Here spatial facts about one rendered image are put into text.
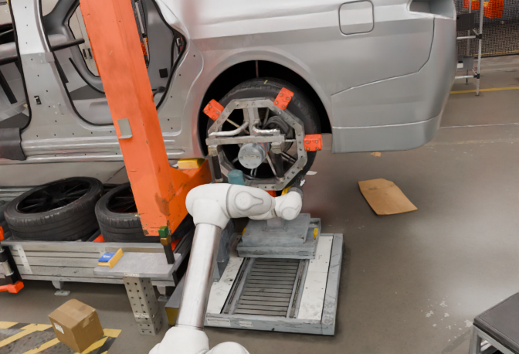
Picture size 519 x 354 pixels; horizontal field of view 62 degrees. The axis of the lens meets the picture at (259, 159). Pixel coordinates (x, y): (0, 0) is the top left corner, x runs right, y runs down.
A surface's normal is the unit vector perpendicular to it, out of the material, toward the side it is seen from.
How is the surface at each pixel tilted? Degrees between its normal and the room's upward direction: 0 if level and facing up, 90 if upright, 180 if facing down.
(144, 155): 90
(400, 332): 0
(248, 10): 81
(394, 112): 90
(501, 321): 0
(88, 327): 90
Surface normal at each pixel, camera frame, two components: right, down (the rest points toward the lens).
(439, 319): -0.14, -0.92
